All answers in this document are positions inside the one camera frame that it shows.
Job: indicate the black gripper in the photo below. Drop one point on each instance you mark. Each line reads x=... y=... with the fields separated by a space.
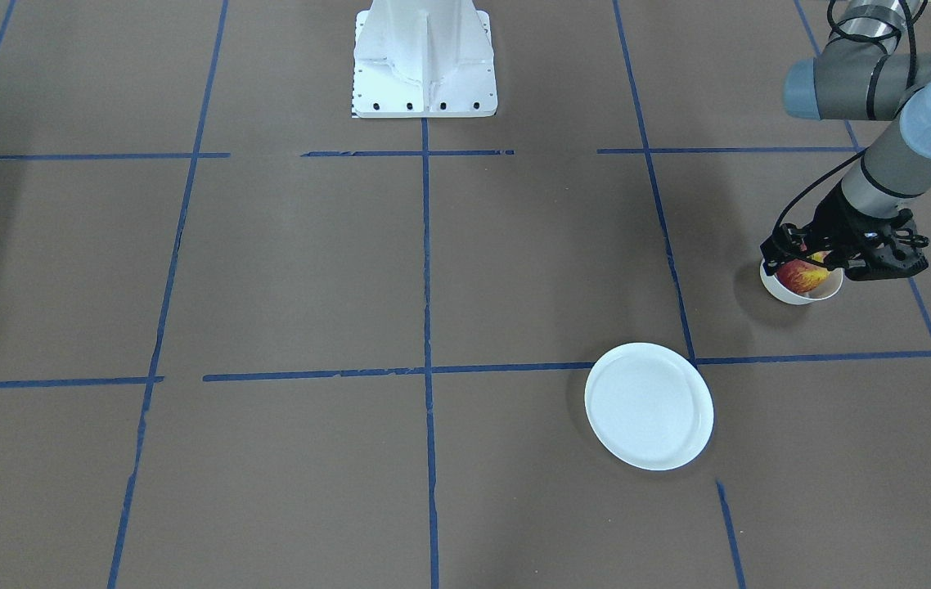
x=833 y=218

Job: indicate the red yellow apple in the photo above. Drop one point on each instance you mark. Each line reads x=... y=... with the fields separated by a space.
x=800 y=276

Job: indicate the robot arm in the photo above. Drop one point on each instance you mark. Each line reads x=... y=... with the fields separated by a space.
x=868 y=70

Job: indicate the white bowl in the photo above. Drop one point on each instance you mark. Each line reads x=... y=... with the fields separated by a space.
x=827 y=290

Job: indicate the white round plate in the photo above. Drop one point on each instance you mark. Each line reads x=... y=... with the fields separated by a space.
x=649 y=406

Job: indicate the brown paper table cover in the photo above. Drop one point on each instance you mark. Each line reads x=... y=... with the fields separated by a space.
x=247 y=341

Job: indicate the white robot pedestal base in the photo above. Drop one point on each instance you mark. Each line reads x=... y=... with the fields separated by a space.
x=423 y=59

